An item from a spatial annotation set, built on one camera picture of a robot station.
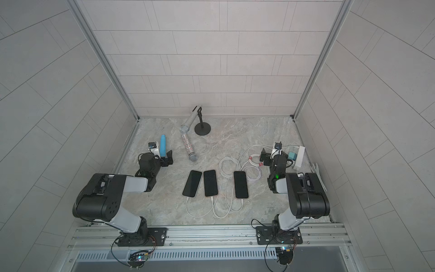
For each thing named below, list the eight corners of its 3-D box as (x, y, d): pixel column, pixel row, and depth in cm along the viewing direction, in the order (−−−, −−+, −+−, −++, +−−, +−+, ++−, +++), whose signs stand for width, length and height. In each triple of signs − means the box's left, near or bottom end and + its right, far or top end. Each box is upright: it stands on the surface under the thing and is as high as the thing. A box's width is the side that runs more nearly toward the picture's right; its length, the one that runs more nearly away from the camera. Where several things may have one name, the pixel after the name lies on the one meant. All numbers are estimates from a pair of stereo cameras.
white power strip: (292, 169, 93) (294, 166, 89) (297, 149, 101) (300, 145, 98) (297, 172, 92) (300, 168, 89) (302, 151, 101) (305, 147, 97)
